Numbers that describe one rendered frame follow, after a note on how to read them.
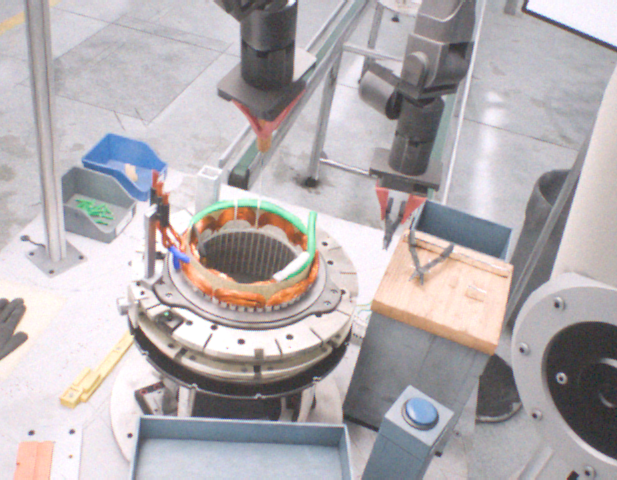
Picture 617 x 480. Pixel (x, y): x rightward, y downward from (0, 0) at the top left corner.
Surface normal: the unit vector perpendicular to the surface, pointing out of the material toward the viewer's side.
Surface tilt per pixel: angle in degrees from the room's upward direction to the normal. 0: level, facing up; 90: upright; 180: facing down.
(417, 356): 90
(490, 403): 0
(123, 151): 88
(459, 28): 82
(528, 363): 90
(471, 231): 90
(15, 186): 0
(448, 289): 0
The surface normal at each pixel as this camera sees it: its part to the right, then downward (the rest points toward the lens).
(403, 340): -0.34, 0.54
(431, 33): -0.74, 0.26
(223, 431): 0.07, 0.63
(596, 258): -0.84, 0.47
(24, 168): 0.16, -0.77
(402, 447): -0.58, 0.43
